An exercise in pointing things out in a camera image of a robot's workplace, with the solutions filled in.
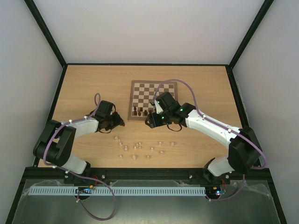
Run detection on light blue slotted cable duct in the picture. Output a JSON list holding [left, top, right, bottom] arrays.
[[28, 186, 206, 196]]

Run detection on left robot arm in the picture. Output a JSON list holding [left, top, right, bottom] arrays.
[[33, 100, 125, 175]]

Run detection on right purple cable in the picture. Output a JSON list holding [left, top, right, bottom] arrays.
[[151, 79, 268, 202]]

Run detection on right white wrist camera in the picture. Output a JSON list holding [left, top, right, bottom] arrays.
[[151, 99, 164, 114]]

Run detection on wooden chess board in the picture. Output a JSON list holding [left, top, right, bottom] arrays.
[[127, 80, 180, 121]]

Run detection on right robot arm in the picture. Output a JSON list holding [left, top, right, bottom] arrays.
[[145, 92, 262, 183]]

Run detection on black aluminium frame rail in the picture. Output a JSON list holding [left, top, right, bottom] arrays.
[[23, 167, 271, 185]]

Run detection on purple cable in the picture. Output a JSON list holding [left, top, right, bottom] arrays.
[[151, 79, 268, 202], [43, 93, 116, 221]]

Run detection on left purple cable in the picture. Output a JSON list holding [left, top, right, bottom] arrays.
[[43, 93, 116, 221]]

